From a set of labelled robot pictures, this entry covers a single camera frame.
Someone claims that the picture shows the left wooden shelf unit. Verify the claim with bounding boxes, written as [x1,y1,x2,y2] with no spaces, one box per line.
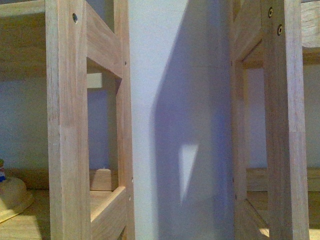
[0,0,135,240]

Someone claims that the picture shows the wooden shelf unit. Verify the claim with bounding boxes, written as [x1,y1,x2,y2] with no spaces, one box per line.
[228,0,320,240]
[0,0,135,240]

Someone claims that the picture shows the right wooden shelf unit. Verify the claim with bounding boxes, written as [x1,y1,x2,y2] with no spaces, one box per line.
[228,0,320,240]

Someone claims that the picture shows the small colourful figurine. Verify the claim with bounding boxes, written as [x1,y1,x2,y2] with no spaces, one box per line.
[0,159,6,182]

